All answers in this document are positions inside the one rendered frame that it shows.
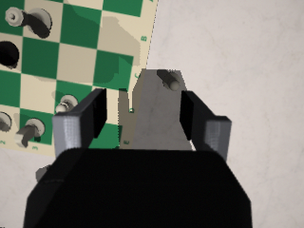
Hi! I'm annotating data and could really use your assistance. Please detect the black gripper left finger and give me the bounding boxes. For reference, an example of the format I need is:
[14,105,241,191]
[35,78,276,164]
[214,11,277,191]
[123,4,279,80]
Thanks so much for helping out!
[52,88,107,158]

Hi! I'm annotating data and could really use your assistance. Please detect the green and cream chessboard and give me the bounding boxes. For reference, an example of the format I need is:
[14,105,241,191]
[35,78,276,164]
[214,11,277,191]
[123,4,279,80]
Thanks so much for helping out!
[0,0,158,157]

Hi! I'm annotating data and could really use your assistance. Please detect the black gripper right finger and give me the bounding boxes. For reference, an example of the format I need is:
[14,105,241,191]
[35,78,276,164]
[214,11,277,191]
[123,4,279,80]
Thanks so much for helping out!
[180,90,232,162]

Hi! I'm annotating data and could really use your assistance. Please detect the black chess piece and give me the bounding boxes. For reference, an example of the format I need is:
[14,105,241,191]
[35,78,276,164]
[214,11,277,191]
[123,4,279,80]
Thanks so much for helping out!
[0,41,19,67]

